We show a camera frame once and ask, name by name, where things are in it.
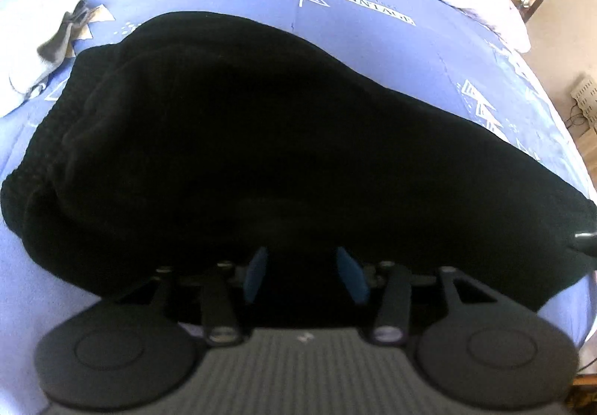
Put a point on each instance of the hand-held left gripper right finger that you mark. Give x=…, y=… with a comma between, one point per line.
x=350, y=277

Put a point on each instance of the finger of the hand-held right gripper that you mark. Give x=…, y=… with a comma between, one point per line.
x=586, y=241

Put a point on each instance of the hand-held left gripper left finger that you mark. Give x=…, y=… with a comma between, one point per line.
x=256, y=275

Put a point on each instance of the black pants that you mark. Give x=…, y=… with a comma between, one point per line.
x=261, y=154

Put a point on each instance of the white power strip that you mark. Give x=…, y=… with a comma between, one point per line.
x=585, y=93

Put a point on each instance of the grey crumpled cloth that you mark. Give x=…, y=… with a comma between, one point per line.
x=60, y=44

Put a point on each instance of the white crumpled cloth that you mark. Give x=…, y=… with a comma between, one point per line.
x=23, y=47

